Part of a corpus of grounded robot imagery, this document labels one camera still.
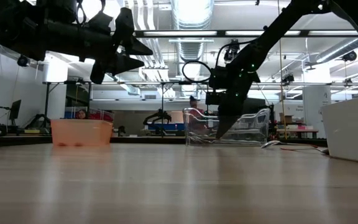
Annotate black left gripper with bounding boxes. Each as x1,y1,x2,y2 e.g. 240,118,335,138
42,7,154,85

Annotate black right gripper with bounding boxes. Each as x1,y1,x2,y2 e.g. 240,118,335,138
208,60,261,140

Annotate clear plastic bin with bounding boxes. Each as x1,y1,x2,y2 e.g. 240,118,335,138
183,107,271,147

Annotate black monitor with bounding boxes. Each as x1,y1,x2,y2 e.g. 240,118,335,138
242,96,267,118
8,99,22,121

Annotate orange storage box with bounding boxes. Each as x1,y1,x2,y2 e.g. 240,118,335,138
170,110,185,124

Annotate blue table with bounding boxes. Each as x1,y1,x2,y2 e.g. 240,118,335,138
144,123,186,131

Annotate black ceiling beam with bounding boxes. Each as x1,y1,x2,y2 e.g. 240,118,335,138
0,29,358,39

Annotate cardboard box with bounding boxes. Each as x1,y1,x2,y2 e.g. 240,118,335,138
278,112,295,124

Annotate red storage box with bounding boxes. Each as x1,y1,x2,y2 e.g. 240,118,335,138
88,108,115,123

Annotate wooden table pink items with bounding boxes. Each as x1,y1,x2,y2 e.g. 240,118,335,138
275,124,319,139

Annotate white column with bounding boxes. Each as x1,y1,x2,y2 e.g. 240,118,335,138
42,58,69,83
301,67,332,139

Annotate orange translucent plastic bin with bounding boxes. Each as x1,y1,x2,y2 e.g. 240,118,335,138
50,118,114,147

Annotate white plastic bin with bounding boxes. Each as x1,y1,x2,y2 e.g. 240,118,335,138
320,93,358,166

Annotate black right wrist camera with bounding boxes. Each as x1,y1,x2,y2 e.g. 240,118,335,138
204,91,223,106

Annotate black left camera cable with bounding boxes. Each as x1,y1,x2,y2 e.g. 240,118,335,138
75,0,106,25

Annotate black camera cable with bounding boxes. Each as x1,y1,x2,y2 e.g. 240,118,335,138
181,39,254,83
75,0,106,25

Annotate black right camera cable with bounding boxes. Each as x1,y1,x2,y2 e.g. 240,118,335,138
181,39,254,83

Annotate silver ventilation duct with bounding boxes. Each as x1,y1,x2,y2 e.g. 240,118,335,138
170,0,214,63

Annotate black tall metal frame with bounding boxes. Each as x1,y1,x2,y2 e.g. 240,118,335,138
42,80,358,138

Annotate black aluminium table frame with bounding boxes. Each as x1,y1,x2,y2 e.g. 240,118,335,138
0,134,328,149

